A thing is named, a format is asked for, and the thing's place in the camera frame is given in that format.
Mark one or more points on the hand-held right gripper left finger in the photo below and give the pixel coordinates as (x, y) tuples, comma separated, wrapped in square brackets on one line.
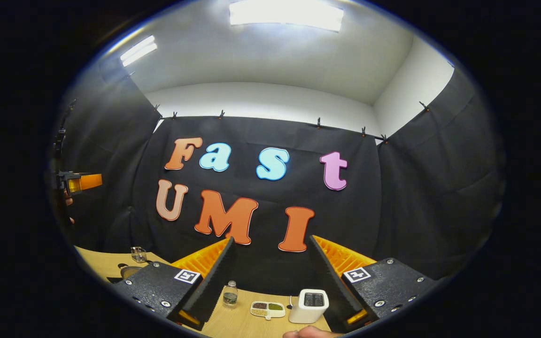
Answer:
[(214, 286)]

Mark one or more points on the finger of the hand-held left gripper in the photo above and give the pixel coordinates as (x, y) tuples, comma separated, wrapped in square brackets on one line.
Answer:
[(87, 181)]

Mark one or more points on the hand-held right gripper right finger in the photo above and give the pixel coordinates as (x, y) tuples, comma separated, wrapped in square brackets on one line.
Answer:
[(331, 291)]

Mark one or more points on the clear plastic water bottle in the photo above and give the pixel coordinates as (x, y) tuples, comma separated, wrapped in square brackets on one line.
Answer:
[(230, 295)]

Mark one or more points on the white toaster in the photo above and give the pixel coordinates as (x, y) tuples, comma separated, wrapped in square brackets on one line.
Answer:
[(308, 310)]

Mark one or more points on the white divided dish of beans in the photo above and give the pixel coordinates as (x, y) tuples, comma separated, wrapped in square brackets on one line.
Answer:
[(268, 310)]

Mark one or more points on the small ceiling light panel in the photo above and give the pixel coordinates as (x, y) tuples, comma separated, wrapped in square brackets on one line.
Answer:
[(139, 50)]

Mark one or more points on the row of cloth clips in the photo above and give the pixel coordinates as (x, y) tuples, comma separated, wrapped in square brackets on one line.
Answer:
[(318, 124)]

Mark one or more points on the large ceiling light panel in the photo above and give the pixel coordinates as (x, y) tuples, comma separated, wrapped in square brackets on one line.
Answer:
[(287, 14)]

